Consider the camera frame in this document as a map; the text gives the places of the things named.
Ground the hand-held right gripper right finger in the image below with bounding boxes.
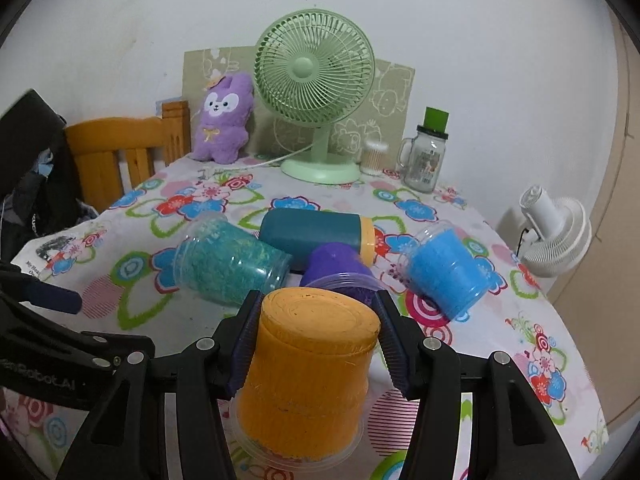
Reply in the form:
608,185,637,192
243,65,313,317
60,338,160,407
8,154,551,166
372,291,582,480

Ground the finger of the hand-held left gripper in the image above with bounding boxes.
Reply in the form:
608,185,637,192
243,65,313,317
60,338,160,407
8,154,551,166
0,291,157,376
0,261,84,316

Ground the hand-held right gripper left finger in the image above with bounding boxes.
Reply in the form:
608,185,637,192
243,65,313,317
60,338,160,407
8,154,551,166
75,290,266,480

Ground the orange cup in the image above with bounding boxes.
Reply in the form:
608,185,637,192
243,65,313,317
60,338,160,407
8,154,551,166
227,287,380,464

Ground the teal green cup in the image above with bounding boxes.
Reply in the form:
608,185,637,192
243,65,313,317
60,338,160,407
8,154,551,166
175,212,293,307

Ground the blue cup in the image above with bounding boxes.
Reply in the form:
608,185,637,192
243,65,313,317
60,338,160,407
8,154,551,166
397,220,494,322

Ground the purple cup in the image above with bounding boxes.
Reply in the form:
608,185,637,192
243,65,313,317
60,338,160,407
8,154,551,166
300,242,389,319

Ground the white printed cloth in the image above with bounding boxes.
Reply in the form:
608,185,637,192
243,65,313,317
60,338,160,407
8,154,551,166
11,234,68,283

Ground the black bag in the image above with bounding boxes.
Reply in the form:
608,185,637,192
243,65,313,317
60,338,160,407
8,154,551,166
0,89,101,263

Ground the dark teal bottle yellow cap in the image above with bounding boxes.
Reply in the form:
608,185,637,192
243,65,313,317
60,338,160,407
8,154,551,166
259,208,376,274

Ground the wooden chair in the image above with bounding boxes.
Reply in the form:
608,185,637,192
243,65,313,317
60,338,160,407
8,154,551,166
65,101,192,213

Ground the glass jar mug green lid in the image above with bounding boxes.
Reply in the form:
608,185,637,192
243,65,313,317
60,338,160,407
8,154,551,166
397,106,451,193

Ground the cotton swab container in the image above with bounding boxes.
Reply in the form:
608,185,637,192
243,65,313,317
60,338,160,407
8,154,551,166
360,139,390,177

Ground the white fan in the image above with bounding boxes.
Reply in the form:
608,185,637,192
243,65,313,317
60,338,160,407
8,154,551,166
515,185,594,279

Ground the purple plush toy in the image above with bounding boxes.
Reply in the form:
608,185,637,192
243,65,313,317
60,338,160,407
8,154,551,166
192,72,256,165

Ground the printed cardboard sheet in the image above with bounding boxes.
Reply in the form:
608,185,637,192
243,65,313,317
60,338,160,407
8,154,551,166
181,46,416,172

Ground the beige wooden door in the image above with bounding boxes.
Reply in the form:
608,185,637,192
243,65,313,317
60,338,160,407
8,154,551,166
549,10,640,441

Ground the green desk fan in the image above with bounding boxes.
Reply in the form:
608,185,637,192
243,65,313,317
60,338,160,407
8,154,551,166
253,8,377,186

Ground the white fan cable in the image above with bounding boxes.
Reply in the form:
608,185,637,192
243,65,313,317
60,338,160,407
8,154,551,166
239,144,315,168

